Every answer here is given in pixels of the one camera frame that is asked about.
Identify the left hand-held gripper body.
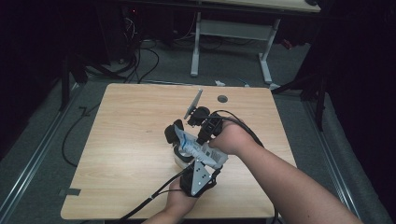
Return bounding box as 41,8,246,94
179,160,220,198

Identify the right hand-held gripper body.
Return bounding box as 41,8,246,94
183,89,223,139

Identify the blue and white milk carton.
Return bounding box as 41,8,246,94
173,124,229,171

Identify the glass jar with black lid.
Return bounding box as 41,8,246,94
163,119,200,172

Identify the person's right hand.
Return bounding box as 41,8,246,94
208,119,260,157

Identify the person's left hand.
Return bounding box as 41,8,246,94
165,180,199,216

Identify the white-framed desk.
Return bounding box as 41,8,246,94
190,0,321,91

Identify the black metal stand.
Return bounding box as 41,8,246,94
270,71,328,132
59,55,88,112

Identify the grey tape strip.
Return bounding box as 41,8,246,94
59,188,82,198

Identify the right hand-held gripper cable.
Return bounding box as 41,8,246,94
211,109,279,224

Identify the hand-held gripper cable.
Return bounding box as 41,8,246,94
116,162,195,223
211,109,279,224

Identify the left hand-held gripper cable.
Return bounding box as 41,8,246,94
116,162,195,223

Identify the bundle of black cables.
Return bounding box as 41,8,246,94
83,15,161,84

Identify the metal floor rail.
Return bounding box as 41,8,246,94
303,101,363,224
0,82,83,218

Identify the black floor cable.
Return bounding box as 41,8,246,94
61,102,102,168

